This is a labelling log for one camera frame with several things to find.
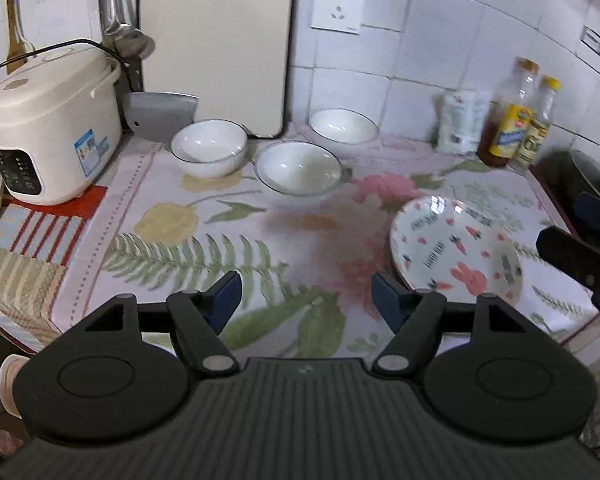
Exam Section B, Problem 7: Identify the black pot with glass lid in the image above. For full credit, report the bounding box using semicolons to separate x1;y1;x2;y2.
534;149;600;221

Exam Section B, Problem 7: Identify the white round container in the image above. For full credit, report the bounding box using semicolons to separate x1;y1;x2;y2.
0;354;26;418

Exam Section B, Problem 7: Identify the wooden spatula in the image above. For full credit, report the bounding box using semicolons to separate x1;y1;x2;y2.
5;0;35;75

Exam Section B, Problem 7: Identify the metal ladle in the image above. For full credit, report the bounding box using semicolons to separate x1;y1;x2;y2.
96;0;157;59

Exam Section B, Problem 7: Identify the blue wall sticker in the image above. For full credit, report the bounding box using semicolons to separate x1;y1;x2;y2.
581;25;600;59

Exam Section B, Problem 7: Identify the cream rice cooker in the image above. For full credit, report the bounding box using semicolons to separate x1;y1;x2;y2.
0;38;124;207

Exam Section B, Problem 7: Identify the floral tablecloth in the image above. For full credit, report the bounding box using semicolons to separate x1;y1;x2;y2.
40;127;600;361

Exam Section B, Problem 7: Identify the white wall socket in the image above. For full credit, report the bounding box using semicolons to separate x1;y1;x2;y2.
309;0;370;35

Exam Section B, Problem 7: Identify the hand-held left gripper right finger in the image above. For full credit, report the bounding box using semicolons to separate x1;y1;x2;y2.
371;272;528;375

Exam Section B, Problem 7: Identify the striped cloth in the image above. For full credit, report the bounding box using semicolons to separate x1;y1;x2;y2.
0;185;109;346

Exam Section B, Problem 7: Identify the clear vinegar bottle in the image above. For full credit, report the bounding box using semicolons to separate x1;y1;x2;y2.
514;76;562;167

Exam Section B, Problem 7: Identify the white ribbed bowl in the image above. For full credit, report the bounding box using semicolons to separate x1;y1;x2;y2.
253;141;344;207
170;119;249;180
308;108;380;157

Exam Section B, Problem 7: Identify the rabbit print plate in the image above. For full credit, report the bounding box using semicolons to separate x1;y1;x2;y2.
389;195;525;307

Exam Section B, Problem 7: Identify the clear plastic packet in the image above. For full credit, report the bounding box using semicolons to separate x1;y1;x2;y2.
432;89;492;156

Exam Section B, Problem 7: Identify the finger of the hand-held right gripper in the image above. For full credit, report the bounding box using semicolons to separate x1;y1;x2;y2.
574;191;600;261
536;226;600;356

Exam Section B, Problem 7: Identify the amber cooking wine bottle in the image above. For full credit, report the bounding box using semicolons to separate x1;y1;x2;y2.
477;57;540;169

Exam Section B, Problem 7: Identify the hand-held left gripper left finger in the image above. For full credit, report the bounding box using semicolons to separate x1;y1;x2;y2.
82;271;243;375

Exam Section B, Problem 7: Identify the cream cutting board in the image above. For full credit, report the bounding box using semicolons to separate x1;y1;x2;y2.
136;0;299;139

